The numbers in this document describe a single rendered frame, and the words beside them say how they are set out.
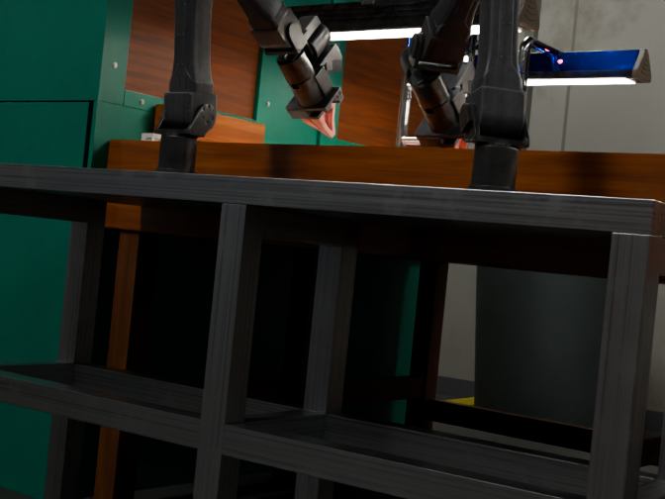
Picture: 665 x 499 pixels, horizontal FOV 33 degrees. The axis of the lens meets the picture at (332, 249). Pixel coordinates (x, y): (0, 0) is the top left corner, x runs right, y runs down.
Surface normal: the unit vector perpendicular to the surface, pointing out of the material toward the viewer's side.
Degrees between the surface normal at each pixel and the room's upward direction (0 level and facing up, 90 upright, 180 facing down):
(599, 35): 90
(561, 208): 90
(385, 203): 90
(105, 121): 90
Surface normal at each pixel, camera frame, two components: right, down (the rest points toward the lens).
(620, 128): -0.56, -0.06
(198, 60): 0.77, 0.00
